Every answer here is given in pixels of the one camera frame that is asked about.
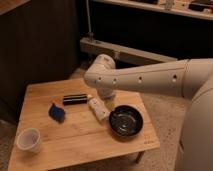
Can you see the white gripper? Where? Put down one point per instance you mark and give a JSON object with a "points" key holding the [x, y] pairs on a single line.
{"points": [[105, 93]]}

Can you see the white plastic bottle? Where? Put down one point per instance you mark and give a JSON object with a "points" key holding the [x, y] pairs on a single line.
{"points": [[100, 111]]}

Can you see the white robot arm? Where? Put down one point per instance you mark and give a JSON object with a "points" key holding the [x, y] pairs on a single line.
{"points": [[190, 78]]}

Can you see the black cylindrical can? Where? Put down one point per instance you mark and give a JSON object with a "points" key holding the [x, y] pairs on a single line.
{"points": [[75, 99]]}

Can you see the black round bowl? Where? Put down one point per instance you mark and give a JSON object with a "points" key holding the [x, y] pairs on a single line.
{"points": [[125, 121]]}

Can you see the wooden beam with pole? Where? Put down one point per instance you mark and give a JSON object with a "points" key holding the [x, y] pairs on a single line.
{"points": [[93, 46]]}

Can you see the small wooden table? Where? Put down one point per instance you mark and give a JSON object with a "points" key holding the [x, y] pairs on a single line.
{"points": [[80, 138]]}

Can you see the blue crumpled cloth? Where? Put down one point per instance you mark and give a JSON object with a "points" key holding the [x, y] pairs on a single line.
{"points": [[56, 113]]}

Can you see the white plastic cup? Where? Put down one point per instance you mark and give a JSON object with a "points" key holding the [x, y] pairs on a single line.
{"points": [[29, 140]]}

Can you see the wooden shelf with items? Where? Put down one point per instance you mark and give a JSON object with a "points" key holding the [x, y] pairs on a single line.
{"points": [[200, 9]]}

